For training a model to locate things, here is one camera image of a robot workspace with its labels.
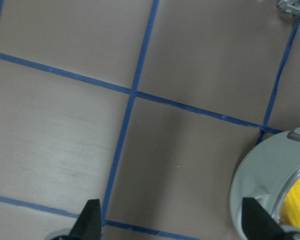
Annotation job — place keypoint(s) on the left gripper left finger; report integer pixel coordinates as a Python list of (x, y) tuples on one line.
[(88, 225)]

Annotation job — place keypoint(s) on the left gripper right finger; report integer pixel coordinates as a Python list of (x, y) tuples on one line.
[(257, 224)]

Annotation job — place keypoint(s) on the yellow corn cob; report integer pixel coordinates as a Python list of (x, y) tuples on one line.
[(290, 211)]

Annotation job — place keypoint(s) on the pale green steel pot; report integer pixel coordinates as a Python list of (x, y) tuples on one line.
[(266, 173)]

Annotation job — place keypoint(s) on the brown paper table cover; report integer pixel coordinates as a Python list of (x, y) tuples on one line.
[(147, 105)]

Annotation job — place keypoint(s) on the aluminium frame post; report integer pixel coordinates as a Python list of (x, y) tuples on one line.
[(291, 7)]

